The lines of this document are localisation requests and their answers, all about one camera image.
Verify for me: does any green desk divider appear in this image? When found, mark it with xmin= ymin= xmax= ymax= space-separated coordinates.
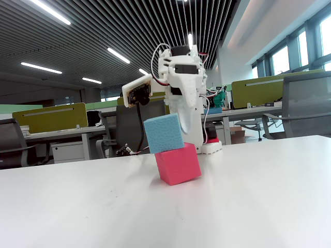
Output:
xmin=85 ymin=101 xmax=118 ymax=112
xmin=0 ymin=104 xmax=43 ymax=115

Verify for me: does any black camera cable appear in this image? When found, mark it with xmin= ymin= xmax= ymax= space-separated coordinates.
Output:
xmin=136 ymin=103 xmax=151 ymax=155

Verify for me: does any white drawer cabinet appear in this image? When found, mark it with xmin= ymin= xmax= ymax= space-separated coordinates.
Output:
xmin=50 ymin=141 xmax=86 ymax=164

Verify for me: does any blue foam cube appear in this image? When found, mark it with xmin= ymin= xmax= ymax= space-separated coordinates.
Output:
xmin=143 ymin=113 xmax=185 ymax=154

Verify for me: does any grey mesh office chair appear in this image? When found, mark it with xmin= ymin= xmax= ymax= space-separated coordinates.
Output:
xmin=262 ymin=71 xmax=331 ymax=141

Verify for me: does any red foam cube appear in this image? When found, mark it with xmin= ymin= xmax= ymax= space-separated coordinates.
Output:
xmin=154 ymin=143 xmax=202 ymax=186

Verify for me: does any cardboard box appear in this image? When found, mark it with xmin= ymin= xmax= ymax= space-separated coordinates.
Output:
xmin=229 ymin=126 xmax=246 ymax=145

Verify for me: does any black bag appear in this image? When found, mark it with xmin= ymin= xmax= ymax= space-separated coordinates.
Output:
xmin=86 ymin=111 xmax=101 ymax=128

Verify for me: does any green robot device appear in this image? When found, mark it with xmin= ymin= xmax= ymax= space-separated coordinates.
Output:
xmin=212 ymin=86 xmax=229 ymax=108

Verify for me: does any dark office chair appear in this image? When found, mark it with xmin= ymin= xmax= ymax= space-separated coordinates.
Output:
xmin=0 ymin=118 xmax=51 ymax=170

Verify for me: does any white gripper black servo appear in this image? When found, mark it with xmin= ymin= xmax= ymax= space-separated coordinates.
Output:
xmin=165 ymin=57 xmax=205 ymax=135

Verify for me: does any red black table clamp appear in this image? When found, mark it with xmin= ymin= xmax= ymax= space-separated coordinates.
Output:
xmin=204 ymin=122 xmax=220 ymax=145

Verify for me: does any glass window row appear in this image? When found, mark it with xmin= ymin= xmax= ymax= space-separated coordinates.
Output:
xmin=250 ymin=10 xmax=331 ymax=77

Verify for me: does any flat blue box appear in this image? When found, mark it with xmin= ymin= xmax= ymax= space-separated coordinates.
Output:
xmin=201 ymin=107 xmax=222 ymax=116

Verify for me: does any small controller circuit board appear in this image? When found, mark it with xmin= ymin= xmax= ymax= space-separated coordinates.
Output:
xmin=115 ymin=143 xmax=131 ymax=157

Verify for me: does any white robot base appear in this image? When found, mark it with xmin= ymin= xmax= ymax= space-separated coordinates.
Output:
xmin=165 ymin=98 xmax=223 ymax=156

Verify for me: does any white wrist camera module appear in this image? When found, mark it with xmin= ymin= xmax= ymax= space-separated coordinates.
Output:
xmin=122 ymin=74 xmax=153 ymax=109

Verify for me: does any white office desk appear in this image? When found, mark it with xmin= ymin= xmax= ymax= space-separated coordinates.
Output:
xmin=24 ymin=126 xmax=107 ymax=161
xmin=200 ymin=105 xmax=283 ymax=146

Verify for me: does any light grey office chair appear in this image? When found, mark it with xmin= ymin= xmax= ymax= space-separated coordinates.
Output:
xmin=234 ymin=119 xmax=276 ymax=142

